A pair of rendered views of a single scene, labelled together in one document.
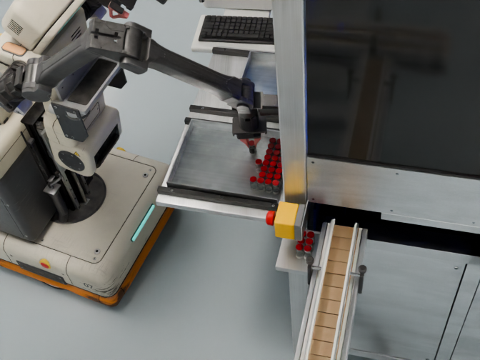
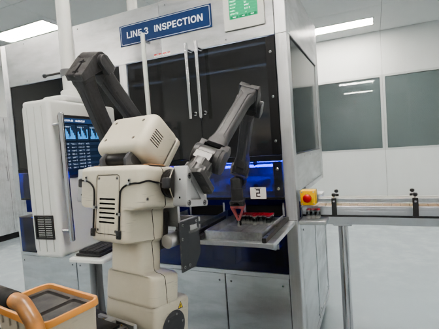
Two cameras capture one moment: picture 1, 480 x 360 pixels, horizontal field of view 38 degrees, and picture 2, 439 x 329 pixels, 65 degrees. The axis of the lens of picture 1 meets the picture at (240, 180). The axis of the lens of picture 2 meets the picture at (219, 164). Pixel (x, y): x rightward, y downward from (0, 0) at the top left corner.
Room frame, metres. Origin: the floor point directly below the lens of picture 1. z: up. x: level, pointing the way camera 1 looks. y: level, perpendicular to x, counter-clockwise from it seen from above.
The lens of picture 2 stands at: (1.35, 1.60, 1.27)
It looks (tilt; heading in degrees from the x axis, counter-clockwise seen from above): 3 degrees down; 274
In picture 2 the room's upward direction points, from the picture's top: 4 degrees counter-clockwise
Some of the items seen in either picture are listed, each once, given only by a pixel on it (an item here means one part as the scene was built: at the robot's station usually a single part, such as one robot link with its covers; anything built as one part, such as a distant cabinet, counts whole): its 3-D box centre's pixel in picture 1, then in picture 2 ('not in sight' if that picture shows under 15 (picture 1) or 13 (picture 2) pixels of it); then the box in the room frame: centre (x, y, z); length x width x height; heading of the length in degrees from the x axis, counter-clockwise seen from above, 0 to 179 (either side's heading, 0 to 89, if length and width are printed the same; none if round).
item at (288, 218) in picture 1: (289, 221); (308, 196); (1.04, -0.12, 0.99); 0.08 x 0.07 x 0.07; 70
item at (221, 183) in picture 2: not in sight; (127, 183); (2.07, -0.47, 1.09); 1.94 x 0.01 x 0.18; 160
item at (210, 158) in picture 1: (232, 161); (246, 226); (1.35, 0.01, 0.90); 0.34 x 0.26 x 0.04; 69
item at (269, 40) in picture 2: not in sight; (274, 117); (1.18, -0.14, 1.40); 0.04 x 0.01 x 0.80; 160
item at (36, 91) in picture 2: not in sight; (38, 125); (2.75, -0.73, 1.50); 0.48 x 0.01 x 0.59; 160
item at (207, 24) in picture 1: (253, 28); (113, 241); (2.04, -0.13, 0.82); 0.40 x 0.14 x 0.02; 74
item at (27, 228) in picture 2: not in sight; (129, 240); (2.09, -0.48, 0.73); 1.98 x 0.01 x 0.25; 160
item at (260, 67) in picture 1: (291, 86); (193, 219); (1.63, -0.21, 0.90); 0.34 x 0.26 x 0.04; 70
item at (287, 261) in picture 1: (304, 252); (314, 219); (1.01, -0.15, 0.87); 0.14 x 0.13 x 0.02; 70
